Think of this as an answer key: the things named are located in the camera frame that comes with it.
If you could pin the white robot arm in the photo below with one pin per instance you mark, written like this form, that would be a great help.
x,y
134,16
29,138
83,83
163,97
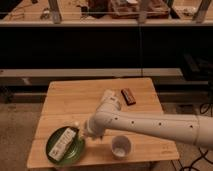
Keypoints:
x,y
188,129

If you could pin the white paper cup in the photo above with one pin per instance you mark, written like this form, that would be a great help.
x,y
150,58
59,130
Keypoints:
x,y
120,146

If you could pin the wooden table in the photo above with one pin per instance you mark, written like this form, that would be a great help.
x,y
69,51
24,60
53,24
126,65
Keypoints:
x,y
74,101

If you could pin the dark brown chocolate bar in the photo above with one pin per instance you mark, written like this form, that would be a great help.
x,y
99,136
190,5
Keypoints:
x,y
128,96

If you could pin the green ceramic bowl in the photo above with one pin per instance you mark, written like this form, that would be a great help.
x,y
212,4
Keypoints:
x,y
72,155

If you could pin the long workbench shelf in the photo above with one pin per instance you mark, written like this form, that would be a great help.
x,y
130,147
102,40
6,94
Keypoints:
x,y
43,40

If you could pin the beige sponge block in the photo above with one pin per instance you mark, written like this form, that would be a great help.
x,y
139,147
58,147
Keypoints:
x,y
107,93

